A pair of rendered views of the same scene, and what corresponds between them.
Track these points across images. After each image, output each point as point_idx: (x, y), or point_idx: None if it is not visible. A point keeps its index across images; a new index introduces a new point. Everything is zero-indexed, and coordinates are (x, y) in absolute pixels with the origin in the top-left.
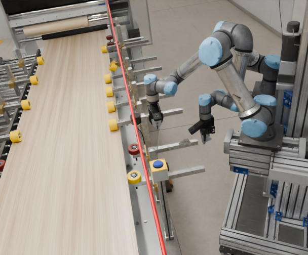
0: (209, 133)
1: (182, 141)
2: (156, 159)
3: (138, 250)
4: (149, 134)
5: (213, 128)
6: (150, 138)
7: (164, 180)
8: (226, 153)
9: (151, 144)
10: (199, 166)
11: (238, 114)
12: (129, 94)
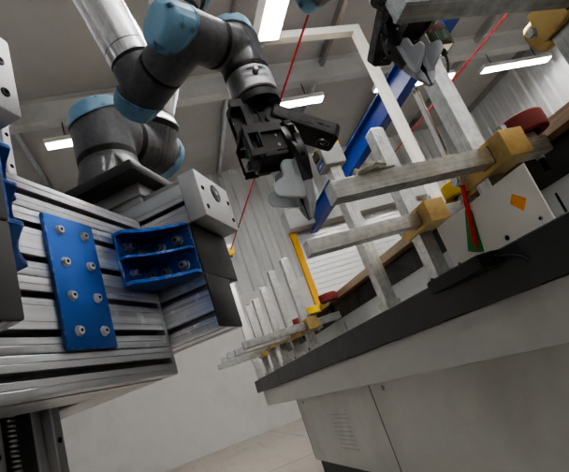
0: (265, 173)
1: (380, 165)
2: (375, 158)
3: (390, 256)
4: (430, 96)
5: (242, 155)
6: (436, 110)
7: (324, 174)
8: (232, 233)
9: (446, 130)
10: (317, 237)
11: (175, 122)
12: (291, 62)
